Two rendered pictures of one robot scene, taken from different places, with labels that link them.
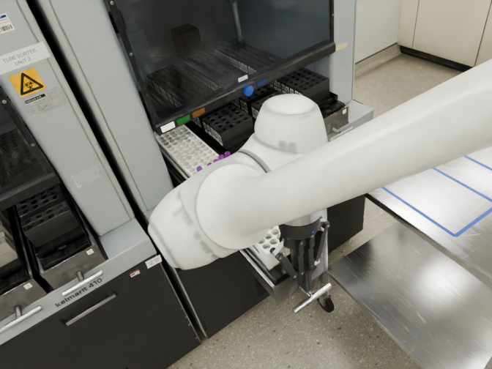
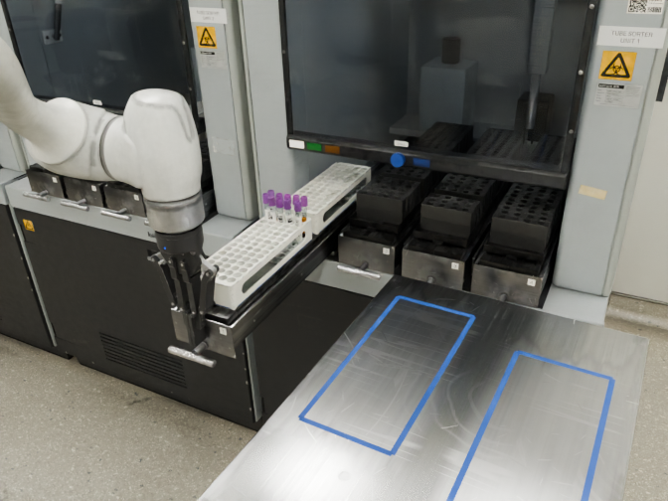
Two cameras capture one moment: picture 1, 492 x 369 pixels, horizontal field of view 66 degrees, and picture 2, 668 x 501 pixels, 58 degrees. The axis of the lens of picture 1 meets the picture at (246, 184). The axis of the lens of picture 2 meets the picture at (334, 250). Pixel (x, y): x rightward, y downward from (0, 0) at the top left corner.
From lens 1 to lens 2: 0.95 m
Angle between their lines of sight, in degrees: 45
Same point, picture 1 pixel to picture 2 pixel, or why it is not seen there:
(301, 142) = (127, 123)
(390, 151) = not seen: outside the picture
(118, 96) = (268, 87)
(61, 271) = not seen: hidden behind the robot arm
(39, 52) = (221, 16)
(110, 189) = (238, 174)
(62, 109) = (223, 73)
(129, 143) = (264, 139)
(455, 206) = (361, 411)
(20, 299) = (129, 204)
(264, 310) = not seen: hidden behind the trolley
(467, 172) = (450, 414)
